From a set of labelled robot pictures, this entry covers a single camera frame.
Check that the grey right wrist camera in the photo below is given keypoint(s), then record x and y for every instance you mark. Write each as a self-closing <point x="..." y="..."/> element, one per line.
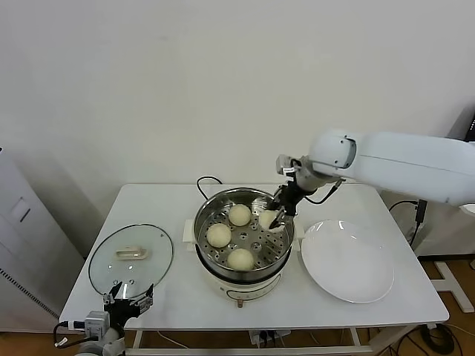
<point x="284" y="164"/>

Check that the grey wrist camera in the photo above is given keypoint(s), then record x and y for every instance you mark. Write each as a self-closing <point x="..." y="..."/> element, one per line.
<point x="284" y="164"/>
<point x="97" y="323"/>

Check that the round glass pot lid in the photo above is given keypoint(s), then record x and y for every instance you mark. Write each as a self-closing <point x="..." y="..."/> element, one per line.
<point x="148" y="259"/>

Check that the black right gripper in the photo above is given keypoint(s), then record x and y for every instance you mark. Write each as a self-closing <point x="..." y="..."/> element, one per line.
<point x="288" y="200"/>

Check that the white power strip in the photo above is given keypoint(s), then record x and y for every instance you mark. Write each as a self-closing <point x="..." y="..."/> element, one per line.
<point x="259" y="337"/>

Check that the cream steamed baozi bun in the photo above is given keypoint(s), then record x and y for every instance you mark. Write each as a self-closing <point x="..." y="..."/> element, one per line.
<point x="240" y="259"/>
<point x="265" y="219"/>
<point x="239" y="215"/>
<point x="219" y="235"/>

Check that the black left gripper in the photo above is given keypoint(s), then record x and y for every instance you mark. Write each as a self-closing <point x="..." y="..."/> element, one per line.
<point x="120" y="310"/>

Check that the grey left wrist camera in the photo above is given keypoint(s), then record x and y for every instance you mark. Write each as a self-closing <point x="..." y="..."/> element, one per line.
<point x="97" y="323"/>

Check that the dark laptop computer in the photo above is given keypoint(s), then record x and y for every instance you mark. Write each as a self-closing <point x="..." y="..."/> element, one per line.
<point x="470" y="130"/>

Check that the stainless perforated steamer basket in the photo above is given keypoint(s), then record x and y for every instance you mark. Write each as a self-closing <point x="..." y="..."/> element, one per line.
<point x="276" y="247"/>

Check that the cream electric cooker base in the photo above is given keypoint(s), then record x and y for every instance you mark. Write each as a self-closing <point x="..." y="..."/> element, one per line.
<point x="245" y="291"/>

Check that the white tall cabinet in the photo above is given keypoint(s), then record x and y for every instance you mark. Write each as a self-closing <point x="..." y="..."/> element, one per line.
<point x="22" y="241"/>

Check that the large white round plate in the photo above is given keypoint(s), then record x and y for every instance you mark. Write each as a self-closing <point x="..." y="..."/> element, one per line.
<point x="345" y="259"/>

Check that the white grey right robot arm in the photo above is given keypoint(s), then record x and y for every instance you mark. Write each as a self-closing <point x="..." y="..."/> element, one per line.
<point x="401" y="163"/>

